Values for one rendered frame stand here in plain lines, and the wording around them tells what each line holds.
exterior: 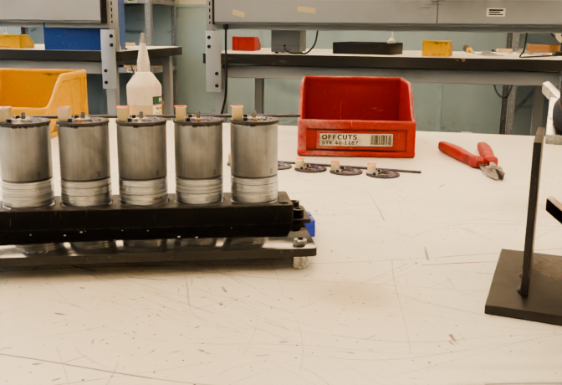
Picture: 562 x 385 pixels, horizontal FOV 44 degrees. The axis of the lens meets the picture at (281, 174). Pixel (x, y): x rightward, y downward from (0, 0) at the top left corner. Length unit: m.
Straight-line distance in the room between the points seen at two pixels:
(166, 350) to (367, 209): 0.21
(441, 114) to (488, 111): 0.30
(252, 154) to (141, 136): 0.05
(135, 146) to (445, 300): 0.16
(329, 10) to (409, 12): 0.29
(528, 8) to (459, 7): 0.23
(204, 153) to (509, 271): 0.15
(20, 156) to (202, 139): 0.09
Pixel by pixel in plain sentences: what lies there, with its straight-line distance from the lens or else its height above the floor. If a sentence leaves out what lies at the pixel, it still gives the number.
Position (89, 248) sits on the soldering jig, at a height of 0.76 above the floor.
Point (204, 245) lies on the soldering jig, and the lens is 0.31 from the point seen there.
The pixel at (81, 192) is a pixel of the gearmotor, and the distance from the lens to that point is 0.35.
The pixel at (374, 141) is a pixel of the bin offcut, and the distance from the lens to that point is 0.58.
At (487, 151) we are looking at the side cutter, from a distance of 0.59.
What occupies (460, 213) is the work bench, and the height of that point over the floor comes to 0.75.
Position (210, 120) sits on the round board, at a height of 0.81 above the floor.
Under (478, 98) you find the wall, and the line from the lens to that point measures 4.71.
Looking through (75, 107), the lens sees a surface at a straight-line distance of 0.76.
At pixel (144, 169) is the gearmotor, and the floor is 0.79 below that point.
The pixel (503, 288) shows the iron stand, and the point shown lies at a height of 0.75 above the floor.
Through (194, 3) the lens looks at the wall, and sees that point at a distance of 4.98.
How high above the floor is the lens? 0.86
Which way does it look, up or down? 12 degrees down
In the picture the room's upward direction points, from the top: 1 degrees clockwise
